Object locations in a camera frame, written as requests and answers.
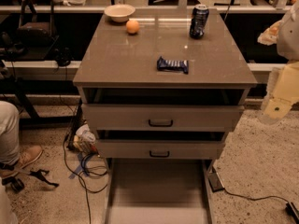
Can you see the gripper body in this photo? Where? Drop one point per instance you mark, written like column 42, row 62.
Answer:
column 290, row 37

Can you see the blue rxbar wrapper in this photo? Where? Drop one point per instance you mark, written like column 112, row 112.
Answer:
column 173, row 65

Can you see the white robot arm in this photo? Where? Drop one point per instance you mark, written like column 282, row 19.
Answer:
column 285, row 34

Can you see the grey drawer cabinet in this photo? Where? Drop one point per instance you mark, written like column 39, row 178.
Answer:
column 121, row 69

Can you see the open bottom grey drawer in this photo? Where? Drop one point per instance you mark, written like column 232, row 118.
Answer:
column 145, row 191

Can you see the middle grey drawer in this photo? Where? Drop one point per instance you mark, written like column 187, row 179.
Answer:
column 160, row 149

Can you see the top grey drawer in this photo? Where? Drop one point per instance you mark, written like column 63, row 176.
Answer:
column 179, row 118

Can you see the black power adapter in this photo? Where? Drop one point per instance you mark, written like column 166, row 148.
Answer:
column 215, row 182

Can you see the dark blue soda can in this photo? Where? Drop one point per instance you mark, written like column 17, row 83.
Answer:
column 199, row 18

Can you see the orange fruit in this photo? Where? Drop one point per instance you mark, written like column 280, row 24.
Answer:
column 132, row 27

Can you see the white ceramic bowl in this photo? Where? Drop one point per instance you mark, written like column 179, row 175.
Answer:
column 119, row 12

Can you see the black headphones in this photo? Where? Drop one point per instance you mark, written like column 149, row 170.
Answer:
column 63, row 57

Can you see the black bag on shelf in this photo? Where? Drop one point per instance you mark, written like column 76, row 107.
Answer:
column 35, row 33

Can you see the tan leather shoe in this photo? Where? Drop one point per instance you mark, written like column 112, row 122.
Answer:
column 20, row 160

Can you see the person's leg in trousers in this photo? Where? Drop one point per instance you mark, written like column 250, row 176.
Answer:
column 9, row 133

